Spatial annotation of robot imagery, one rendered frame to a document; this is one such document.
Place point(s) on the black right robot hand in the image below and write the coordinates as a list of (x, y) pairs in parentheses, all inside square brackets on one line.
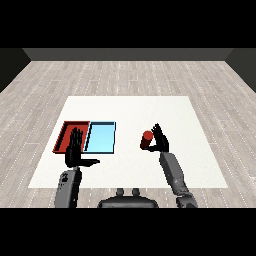
[(160, 140)]

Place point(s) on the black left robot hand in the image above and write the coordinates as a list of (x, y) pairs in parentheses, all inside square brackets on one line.
[(74, 154)]

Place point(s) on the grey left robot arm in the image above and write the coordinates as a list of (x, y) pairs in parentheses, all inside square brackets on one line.
[(66, 190)]

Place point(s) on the small red can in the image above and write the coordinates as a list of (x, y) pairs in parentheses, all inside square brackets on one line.
[(146, 139)]

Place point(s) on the shallow red open box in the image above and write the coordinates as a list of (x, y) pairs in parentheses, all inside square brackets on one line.
[(63, 138)]

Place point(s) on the shallow light blue open box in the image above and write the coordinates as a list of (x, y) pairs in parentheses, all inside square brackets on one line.
[(100, 137)]

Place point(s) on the dark grey robot body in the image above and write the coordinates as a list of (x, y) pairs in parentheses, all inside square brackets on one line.
[(128, 200)]

